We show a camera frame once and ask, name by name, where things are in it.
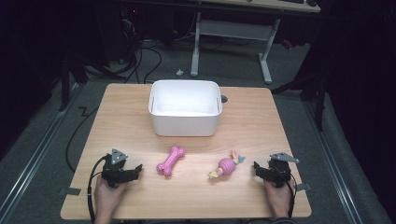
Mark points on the white plastic bin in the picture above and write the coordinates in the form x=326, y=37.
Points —
x=183, y=124

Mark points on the black metal stand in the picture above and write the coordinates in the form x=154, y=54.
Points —
x=65, y=81
x=319, y=102

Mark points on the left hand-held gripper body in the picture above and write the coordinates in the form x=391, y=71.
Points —
x=113, y=171

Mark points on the grey tape piece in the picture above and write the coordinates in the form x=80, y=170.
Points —
x=303, y=187
x=70, y=191

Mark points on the grey round table knob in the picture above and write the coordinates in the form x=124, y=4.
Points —
x=224, y=99

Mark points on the person's right hand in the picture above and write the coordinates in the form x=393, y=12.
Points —
x=278, y=200

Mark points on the pink bone toy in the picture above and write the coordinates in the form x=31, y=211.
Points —
x=170, y=160

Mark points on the small red object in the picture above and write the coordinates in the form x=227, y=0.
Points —
x=287, y=44

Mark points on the grey metal frame desk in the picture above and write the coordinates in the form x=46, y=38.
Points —
x=233, y=29

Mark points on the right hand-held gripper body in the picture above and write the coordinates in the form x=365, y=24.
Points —
x=280, y=172

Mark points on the metal floor rail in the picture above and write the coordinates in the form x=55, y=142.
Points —
x=34, y=152
x=333, y=161

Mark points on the person's left hand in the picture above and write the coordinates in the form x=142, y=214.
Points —
x=107, y=199

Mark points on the small white floor scrap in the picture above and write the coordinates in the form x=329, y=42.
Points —
x=179, y=72

